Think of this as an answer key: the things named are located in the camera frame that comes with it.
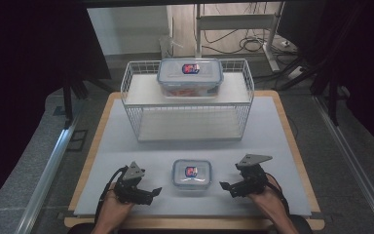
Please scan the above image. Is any tangle of black floor cables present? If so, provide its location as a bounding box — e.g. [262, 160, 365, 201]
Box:
[203, 28, 300, 57]

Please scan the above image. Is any person's left hand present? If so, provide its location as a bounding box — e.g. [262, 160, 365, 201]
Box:
[101, 183, 134, 225]

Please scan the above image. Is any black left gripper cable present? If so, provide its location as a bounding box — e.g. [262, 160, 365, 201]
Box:
[93, 166, 129, 225]

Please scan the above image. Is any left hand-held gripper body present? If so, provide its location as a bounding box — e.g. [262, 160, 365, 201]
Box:
[115, 161, 155, 206]

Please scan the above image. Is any person's right hand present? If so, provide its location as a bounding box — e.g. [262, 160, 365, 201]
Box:
[247, 176, 285, 215]

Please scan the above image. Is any small clear lidded food container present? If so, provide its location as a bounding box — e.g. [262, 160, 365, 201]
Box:
[171, 159, 213, 190]

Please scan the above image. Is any large clear lidded food container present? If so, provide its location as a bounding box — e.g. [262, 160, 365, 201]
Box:
[156, 58, 225, 98]

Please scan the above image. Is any aluminium floor rail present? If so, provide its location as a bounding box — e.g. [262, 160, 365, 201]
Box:
[314, 95, 374, 234]
[15, 122, 81, 234]

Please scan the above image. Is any white wire shelf rack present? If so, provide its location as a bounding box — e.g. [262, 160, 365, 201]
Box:
[120, 58, 255, 142]

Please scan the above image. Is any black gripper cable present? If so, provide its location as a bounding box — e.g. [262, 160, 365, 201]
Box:
[266, 173, 290, 217]
[93, 166, 129, 225]

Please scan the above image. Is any black curtain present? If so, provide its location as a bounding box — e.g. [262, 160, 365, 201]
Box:
[318, 0, 374, 160]
[0, 0, 112, 214]

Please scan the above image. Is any pale grey table mat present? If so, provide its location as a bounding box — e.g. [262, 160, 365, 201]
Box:
[73, 96, 313, 217]

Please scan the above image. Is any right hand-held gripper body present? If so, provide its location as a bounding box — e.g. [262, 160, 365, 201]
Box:
[230, 153, 273, 199]

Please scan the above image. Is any black floor plate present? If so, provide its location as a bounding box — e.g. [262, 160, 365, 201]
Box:
[65, 129, 89, 152]

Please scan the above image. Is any black tripod stand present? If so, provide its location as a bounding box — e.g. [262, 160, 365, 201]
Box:
[61, 72, 113, 129]

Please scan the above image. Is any white power strip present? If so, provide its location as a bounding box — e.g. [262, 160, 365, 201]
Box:
[285, 65, 305, 81]

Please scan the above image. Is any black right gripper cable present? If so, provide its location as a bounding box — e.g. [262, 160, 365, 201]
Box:
[266, 173, 290, 217]

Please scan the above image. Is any black metal stand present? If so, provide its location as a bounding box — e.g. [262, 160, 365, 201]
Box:
[277, 48, 343, 127]

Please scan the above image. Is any white metal desk frame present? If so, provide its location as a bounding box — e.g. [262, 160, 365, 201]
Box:
[194, 2, 281, 73]

